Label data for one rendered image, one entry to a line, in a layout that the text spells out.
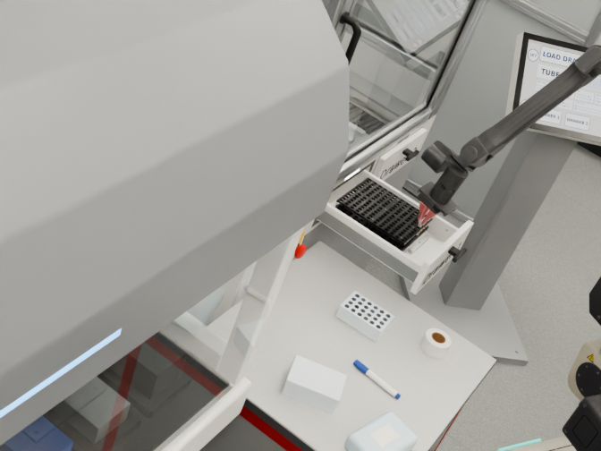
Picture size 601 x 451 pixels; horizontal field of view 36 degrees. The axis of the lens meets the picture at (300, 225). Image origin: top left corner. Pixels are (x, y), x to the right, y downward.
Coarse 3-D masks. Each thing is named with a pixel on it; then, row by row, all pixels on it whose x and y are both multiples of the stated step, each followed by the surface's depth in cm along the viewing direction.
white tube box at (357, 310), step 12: (348, 300) 237; (360, 300) 239; (348, 312) 234; (360, 312) 235; (372, 312) 238; (384, 312) 238; (360, 324) 234; (372, 324) 235; (384, 324) 234; (372, 336) 234
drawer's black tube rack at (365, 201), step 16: (352, 192) 258; (368, 192) 260; (384, 192) 263; (352, 208) 256; (368, 208) 255; (384, 208) 256; (400, 208) 258; (416, 208) 261; (368, 224) 253; (384, 224) 251; (400, 224) 253; (416, 224) 255
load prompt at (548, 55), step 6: (546, 48) 309; (552, 48) 309; (540, 54) 308; (546, 54) 309; (552, 54) 309; (558, 54) 310; (564, 54) 311; (570, 54) 311; (576, 54) 312; (540, 60) 308; (546, 60) 309; (552, 60) 309; (558, 60) 310; (564, 60) 311; (570, 60) 311
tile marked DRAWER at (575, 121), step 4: (568, 116) 311; (572, 116) 311; (576, 116) 312; (580, 116) 312; (584, 116) 313; (568, 120) 311; (572, 120) 311; (576, 120) 312; (580, 120) 312; (584, 120) 313; (588, 120) 313; (564, 124) 311; (568, 124) 311; (572, 124) 311; (576, 124) 312; (580, 124) 312; (584, 124) 313; (588, 124) 313; (576, 128) 312; (580, 128) 312; (584, 128) 313; (588, 128) 313
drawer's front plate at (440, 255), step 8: (464, 224) 257; (472, 224) 258; (456, 232) 252; (464, 232) 254; (448, 240) 248; (456, 240) 250; (464, 240) 262; (440, 248) 244; (448, 248) 247; (432, 256) 240; (440, 256) 243; (424, 264) 238; (432, 264) 239; (424, 272) 239; (416, 280) 241; (424, 280) 243; (416, 288) 242
